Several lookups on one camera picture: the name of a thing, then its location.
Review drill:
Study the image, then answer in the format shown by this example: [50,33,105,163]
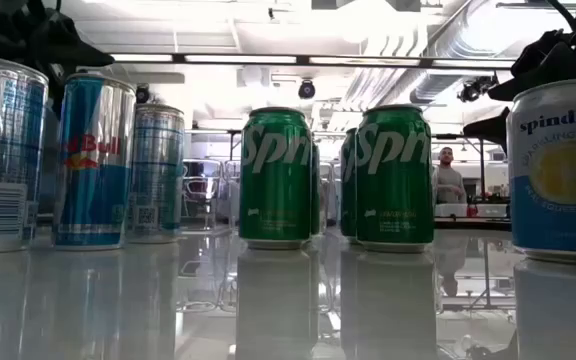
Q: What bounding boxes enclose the blue silver Red Bull can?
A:
[0,54,50,255]
[51,72,138,252]
[125,103,186,245]

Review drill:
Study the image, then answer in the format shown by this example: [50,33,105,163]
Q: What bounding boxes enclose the black studio light fixture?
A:
[457,73,500,104]

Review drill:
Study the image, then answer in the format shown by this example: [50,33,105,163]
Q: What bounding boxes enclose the person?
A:
[432,146,468,205]

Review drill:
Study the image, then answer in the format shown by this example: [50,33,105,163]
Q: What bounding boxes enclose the white lab bench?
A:
[433,202,513,220]

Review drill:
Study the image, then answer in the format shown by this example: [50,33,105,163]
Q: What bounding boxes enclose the long ceiling light bar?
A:
[109,53,518,70]

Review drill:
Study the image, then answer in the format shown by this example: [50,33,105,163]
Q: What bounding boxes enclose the silver ventilation duct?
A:
[410,0,519,105]

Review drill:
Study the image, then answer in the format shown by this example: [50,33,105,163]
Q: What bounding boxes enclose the black aluminium rig frame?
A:
[35,212,514,233]

